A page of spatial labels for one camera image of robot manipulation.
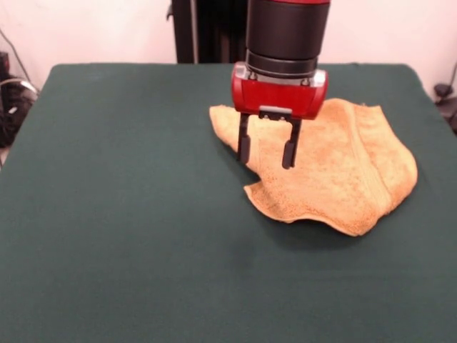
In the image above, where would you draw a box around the grey pedestal leg round foot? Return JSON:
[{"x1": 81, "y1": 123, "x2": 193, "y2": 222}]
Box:
[{"x1": 433, "y1": 83, "x2": 457, "y2": 107}]

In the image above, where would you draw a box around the tan terry cloth towel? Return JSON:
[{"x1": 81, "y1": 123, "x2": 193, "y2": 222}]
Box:
[{"x1": 209, "y1": 98, "x2": 418, "y2": 238}]

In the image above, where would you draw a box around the dark green table cloth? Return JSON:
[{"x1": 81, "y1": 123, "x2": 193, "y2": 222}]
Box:
[{"x1": 0, "y1": 62, "x2": 457, "y2": 343}]

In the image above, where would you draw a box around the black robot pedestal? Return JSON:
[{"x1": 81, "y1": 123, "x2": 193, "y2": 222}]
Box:
[{"x1": 166, "y1": 0, "x2": 251, "y2": 64}]

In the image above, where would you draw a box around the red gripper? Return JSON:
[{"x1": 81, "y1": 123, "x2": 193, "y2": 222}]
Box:
[{"x1": 230, "y1": 61, "x2": 330, "y2": 170}]

